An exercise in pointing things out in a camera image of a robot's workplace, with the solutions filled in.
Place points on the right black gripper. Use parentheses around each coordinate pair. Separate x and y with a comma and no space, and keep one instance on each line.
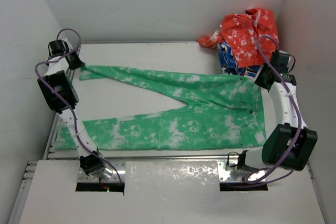
(259,81)

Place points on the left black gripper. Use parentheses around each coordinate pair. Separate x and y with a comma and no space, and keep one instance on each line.
(79,64)

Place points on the green tie-dye trousers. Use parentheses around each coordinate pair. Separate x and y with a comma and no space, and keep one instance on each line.
(220,111)

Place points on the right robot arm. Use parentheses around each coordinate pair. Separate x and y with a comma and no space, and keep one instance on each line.
(291,143)

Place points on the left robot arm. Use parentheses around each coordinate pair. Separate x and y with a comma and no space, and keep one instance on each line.
(62,98)

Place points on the blue patterned garment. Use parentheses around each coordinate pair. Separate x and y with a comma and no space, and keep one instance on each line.
(229,64)

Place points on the orange tie-dye shirt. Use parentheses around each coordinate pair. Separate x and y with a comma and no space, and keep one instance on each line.
(241,32)

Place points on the white front cover panel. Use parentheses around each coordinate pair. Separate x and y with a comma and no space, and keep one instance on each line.
(166,192)

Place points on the aluminium table frame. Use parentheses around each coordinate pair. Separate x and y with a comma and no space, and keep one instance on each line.
(107,99)

